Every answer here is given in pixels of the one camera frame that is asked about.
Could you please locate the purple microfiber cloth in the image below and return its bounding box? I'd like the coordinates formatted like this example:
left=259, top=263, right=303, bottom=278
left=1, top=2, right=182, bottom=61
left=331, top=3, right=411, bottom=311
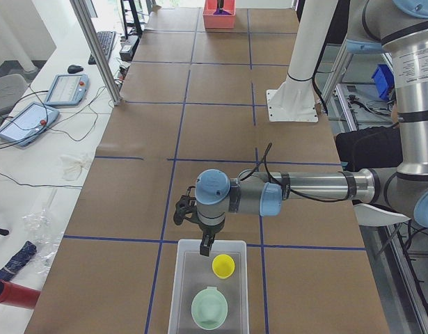
left=214, top=8, right=231, bottom=15

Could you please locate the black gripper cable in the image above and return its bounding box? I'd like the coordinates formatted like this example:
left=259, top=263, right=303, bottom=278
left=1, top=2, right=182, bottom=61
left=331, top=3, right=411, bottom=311
left=185, top=141, right=354, bottom=203

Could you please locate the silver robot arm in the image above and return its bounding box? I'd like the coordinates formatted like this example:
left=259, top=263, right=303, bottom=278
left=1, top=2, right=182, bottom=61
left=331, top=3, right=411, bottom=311
left=192, top=1, right=428, bottom=256

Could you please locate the pink plastic bin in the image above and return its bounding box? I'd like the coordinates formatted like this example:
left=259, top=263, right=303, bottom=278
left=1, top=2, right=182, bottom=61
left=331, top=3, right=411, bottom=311
left=203, top=0, right=236, bottom=29

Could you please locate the blue teach pendant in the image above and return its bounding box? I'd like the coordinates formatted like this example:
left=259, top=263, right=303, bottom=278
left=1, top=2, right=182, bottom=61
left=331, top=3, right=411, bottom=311
left=0, top=102, right=60, bottom=147
left=44, top=74, right=89, bottom=107

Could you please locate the yellow plastic cup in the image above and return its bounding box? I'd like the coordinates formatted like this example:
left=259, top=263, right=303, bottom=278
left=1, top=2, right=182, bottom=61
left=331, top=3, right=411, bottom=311
left=212, top=254, right=235, bottom=280

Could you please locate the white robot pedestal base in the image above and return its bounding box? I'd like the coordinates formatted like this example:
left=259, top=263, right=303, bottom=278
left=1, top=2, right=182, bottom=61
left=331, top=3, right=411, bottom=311
left=267, top=0, right=338, bottom=122

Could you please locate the red cylinder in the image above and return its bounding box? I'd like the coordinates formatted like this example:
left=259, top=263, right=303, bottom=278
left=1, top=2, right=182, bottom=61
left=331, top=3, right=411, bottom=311
left=0, top=280, right=40, bottom=310

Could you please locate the blue teach pendant near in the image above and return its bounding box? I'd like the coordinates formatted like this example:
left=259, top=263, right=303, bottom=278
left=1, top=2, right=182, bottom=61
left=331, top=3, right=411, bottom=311
left=0, top=102, right=60, bottom=147

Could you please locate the black electronics box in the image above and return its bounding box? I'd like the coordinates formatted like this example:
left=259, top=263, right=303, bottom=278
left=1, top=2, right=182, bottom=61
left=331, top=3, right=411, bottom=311
left=119, top=35, right=140, bottom=62

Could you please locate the blue teach pendant far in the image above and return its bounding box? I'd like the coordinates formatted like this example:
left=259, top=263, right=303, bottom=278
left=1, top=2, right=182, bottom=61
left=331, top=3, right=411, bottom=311
left=44, top=74, right=89, bottom=107

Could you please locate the white crumpled cloth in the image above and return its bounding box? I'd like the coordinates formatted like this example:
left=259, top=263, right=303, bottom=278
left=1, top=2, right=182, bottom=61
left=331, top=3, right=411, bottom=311
left=60, top=154, right=93, bottom=181

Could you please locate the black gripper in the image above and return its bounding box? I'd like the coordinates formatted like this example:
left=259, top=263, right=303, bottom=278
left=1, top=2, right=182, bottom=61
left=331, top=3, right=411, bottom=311
left=199, top=220, right=223, bottom=257

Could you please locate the black computer mouse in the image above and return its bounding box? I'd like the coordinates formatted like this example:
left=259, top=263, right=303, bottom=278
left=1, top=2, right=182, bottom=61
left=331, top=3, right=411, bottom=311
left=67, top=65, right=84, bottom=74

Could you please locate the black keyboard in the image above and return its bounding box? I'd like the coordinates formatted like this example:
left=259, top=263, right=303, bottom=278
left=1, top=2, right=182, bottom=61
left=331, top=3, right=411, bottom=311
left=96, top=31, right=117, bottom=61

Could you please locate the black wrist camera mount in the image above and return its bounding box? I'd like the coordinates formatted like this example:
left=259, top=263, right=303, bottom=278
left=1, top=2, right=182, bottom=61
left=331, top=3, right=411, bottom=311
left=173, top=186, right=199, bottom=225

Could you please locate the mint green bowl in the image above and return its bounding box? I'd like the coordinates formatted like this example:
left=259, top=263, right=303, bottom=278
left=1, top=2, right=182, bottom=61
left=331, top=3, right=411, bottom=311
left=191, top=287, right=228, bottom=331

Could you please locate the blue storage bin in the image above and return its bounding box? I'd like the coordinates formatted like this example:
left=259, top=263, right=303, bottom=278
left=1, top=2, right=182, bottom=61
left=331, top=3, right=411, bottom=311
left=372, top=64, right=395, bottom=102

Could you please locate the translucent plastic storage box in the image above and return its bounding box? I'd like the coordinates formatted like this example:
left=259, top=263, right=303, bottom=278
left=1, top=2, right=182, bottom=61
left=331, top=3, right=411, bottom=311
left=168, top=239, right=250, bottom=333

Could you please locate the clear crumpled plastic wrap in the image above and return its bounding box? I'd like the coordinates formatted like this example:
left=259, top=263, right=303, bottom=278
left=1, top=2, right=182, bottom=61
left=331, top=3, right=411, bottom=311
left=22, top=207, right=65, bottom=278

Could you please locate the dark blue folded umbrella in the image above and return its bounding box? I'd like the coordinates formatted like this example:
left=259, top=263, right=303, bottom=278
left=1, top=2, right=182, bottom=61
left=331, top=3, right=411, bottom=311
left=0, top=241, right=37, bottom=282

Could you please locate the aluminium frame post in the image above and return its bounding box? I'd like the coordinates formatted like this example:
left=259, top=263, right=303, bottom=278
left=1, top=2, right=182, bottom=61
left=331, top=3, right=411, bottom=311
left=70, top=0, right=122, bottom=106

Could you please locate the seated person in black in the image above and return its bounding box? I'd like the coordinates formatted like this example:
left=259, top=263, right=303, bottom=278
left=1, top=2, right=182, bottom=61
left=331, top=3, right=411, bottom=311
left=334, top=103, right=403, bottom=172

